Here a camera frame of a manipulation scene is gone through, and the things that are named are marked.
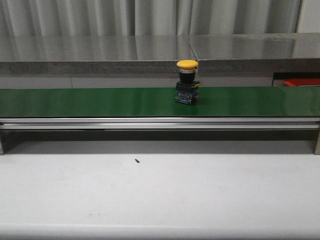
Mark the white curtain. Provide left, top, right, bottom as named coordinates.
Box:
left=0, top=0, right=302, bottom=36

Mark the red tray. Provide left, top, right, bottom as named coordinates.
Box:
left=284, top=78, right=320, bottom=87

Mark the green conveyor belt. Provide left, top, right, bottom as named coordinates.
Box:
left=0, top=86, right=320, bottom=118

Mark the yellow mushroom push button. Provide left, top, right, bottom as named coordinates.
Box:
left=175, top=60, right=200, bottom=105

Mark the grey stone counter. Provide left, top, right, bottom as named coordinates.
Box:
left=0, top=33, right=320, bottom=89

